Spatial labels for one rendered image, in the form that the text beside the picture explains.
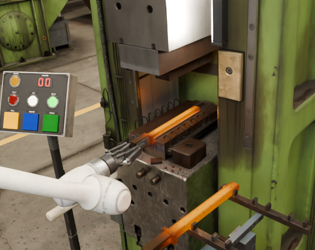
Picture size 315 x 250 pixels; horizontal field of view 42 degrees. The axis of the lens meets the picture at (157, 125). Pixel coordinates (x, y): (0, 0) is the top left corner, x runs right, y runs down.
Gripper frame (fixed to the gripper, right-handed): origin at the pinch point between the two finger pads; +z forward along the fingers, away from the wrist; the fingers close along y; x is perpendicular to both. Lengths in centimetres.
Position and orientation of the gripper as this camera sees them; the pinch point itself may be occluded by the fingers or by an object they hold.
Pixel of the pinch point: (140, 143)
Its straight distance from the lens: 161.7
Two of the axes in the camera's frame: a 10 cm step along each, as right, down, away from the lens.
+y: 7.6, 2.5, -6.1
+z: 6.5, -4.1, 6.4
